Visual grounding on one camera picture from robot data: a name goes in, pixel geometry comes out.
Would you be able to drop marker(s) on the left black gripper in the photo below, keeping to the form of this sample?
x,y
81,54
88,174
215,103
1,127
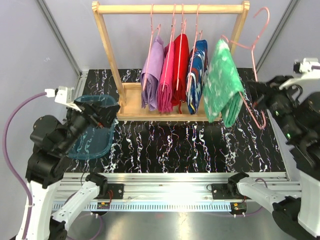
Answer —
x,y
93,116

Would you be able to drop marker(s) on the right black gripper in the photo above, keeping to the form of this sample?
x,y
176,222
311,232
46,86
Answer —
x,y
266,92

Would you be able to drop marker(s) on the green white trousers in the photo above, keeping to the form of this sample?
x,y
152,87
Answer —
x,y
223,89

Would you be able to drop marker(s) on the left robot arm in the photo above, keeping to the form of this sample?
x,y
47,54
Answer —
x,y
46,167

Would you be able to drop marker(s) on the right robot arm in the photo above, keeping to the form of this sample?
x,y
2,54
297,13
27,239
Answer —
x,y
299,122

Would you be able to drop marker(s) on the lilac folded trousers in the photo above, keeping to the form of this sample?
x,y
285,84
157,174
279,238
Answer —
x,y
151,73

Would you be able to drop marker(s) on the blue patterned folded trousers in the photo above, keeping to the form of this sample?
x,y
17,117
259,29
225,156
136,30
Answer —
x,y
196,73

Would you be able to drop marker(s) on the pink folded trousers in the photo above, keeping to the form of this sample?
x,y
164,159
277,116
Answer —
x,y
165,90

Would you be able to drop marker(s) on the red folded trousers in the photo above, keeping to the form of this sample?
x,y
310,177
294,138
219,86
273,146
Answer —
x,y
180,70

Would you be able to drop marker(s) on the pink hanger with blue trousers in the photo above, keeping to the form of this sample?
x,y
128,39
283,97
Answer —
x,y
188,86

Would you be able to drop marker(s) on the pink hanger with red trousers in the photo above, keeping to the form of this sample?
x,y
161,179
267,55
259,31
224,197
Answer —
x,y
182,30

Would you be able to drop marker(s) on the pink hanger with lilac trousers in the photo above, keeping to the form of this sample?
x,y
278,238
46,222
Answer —
x,y
149,49

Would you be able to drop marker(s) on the transparent blue plastic bin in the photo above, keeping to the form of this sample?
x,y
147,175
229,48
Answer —
x,y
94,142

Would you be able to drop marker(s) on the wooden clothes rack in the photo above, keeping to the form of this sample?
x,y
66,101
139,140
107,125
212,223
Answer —
x,y
130,93

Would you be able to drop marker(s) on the black marble pattern mat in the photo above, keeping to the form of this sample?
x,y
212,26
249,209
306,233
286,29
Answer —
x,y
188,147

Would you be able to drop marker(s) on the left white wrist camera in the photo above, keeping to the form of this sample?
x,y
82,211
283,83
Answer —
x,y
64,96

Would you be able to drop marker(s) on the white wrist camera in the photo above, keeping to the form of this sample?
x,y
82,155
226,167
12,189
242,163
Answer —
x,y
64,96
308,70

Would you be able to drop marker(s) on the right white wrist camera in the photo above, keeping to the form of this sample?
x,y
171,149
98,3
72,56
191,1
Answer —
x,y
308,70

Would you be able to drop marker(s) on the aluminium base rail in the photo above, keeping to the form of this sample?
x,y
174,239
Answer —
x,y
173,192

